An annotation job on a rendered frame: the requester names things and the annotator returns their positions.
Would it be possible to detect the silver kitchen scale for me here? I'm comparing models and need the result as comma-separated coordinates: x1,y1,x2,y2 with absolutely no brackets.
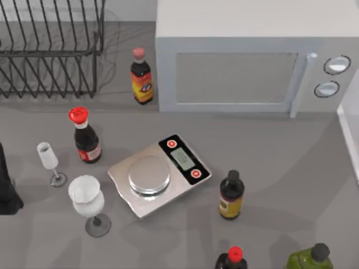
107,133,213,219

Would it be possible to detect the pink-capped dark sauce bottle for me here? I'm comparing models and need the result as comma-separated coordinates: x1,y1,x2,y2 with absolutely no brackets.
130,47,154,105

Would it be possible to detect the black-capped yellow-label dark bottle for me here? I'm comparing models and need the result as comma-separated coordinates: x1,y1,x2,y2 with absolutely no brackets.
218,169,245,220

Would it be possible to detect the red-capped dark soy bottle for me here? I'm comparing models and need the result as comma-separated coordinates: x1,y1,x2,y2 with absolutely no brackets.
68,106,103,164

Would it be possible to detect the wide white wine glass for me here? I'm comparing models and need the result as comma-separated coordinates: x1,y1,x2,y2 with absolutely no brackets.
67,175,112,238

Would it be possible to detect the pale microwave oven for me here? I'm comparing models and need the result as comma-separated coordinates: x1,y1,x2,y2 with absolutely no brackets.
155,0,359,118

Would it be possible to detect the narrow champagne glass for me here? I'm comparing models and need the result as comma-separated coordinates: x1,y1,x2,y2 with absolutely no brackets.
36,142,68,187

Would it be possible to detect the red-capped black bottle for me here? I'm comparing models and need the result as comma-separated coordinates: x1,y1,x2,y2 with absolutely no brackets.
214,246,248,269

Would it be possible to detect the small microwave knob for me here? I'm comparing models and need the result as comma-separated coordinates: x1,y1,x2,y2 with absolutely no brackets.
314,81,340,98

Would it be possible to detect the white appliance edge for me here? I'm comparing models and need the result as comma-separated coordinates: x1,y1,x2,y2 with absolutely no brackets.
337,73,359,184

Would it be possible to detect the large microwave knob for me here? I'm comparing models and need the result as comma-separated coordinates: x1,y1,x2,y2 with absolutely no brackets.
323,55,352,75

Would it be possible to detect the green bottle with black cap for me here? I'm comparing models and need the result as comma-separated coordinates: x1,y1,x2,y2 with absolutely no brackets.
286,243,334,269

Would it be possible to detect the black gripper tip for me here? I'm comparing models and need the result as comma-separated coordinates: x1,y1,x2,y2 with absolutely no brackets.
0,142,24,216

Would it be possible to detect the microwave door handle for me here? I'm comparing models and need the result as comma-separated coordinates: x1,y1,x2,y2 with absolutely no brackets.
289,52,318,118

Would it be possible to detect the black wire dish rack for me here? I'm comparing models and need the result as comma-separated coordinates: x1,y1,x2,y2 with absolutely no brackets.
0,0,107,99

